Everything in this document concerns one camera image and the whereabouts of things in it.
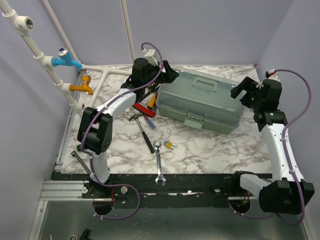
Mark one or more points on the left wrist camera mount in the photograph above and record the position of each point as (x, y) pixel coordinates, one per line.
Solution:
(150, 56)

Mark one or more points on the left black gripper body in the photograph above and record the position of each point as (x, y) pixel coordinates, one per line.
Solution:
(153, 72)

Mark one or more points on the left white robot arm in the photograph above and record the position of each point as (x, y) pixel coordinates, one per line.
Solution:
(96, 126)

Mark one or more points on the yellow handle tool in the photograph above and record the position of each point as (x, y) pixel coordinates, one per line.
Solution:
(152, 102)

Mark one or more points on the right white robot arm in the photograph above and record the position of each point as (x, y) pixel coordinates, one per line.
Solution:
(288, 192)

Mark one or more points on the blue red screwdriver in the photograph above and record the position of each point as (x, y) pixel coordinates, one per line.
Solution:
(149, 122)

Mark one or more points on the silver open-end wrench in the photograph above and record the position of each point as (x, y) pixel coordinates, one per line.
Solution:
(160, 176)

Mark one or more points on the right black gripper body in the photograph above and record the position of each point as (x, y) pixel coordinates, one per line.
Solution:
(256, 102)

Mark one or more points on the blue plastic tap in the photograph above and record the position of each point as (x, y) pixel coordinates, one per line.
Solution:
(65, 59)

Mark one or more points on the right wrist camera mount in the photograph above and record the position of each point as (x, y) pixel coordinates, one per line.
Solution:
(272, 75)

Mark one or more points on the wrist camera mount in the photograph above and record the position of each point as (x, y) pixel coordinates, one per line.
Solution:
(150, 56)
(272, 75)

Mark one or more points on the white pvc pipe assembly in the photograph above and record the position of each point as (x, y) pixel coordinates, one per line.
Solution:
(23, 25)

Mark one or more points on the yellow hex key set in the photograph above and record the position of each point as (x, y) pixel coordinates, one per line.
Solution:
(169, 145)

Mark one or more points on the red black utility knife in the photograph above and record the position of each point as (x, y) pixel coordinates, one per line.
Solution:
(144, 110)

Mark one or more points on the claw hammer black handle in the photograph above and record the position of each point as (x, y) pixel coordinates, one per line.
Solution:
(146, 139)

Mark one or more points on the silver socket bar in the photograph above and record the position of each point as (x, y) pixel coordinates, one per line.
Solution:
(82, 163)

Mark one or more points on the orange plastic tap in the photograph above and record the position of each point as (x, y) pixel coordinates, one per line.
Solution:
(84, 87)

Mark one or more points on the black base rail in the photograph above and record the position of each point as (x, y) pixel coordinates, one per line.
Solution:
(128, 191)

